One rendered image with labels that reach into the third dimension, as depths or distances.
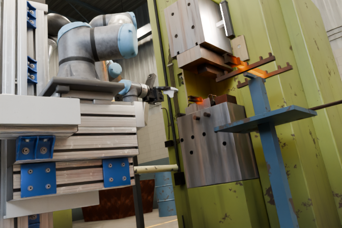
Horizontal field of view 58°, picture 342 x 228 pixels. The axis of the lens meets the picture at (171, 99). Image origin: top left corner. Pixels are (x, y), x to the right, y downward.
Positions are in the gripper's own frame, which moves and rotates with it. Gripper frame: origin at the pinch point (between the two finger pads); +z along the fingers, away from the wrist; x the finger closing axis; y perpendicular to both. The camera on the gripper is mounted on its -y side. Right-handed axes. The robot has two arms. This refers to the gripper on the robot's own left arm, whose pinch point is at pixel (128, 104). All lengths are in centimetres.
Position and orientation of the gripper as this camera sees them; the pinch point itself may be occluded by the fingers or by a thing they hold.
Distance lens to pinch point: 207.2
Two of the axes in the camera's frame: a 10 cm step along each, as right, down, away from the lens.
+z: 3.0, 6.8, 6.7
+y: 0.1, -7.0, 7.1
